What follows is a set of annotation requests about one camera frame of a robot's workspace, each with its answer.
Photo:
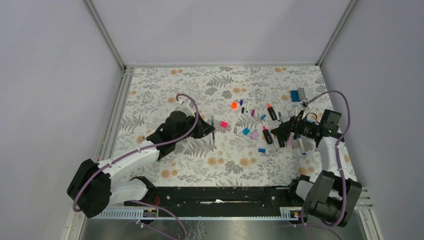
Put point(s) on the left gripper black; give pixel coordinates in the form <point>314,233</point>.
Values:
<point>203,128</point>

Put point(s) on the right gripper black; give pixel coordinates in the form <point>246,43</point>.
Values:
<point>293,126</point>

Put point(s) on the purple pen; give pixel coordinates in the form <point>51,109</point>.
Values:
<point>280,117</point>

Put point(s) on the black highlighter blue cap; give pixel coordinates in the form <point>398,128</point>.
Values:
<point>281,143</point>

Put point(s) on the black highlighter pink cap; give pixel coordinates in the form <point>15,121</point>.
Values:
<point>267,135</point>

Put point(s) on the black highlighter orange cap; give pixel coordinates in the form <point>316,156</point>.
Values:
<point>272,112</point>

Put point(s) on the lilac pen cap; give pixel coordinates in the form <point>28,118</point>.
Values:
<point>254,135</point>

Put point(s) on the cyan highlighter cap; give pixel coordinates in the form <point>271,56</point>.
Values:
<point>245,131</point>

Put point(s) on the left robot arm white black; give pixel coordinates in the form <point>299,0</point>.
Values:
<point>97,185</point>

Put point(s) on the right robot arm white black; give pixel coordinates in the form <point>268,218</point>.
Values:
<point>333,196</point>

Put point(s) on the blue box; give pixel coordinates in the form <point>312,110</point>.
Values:
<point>298,95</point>

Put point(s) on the floral patterned table mat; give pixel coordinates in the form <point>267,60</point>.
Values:
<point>234,160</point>

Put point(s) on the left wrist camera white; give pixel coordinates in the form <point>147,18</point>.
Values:
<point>188,108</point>

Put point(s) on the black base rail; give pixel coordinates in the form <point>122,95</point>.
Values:
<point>226,202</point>

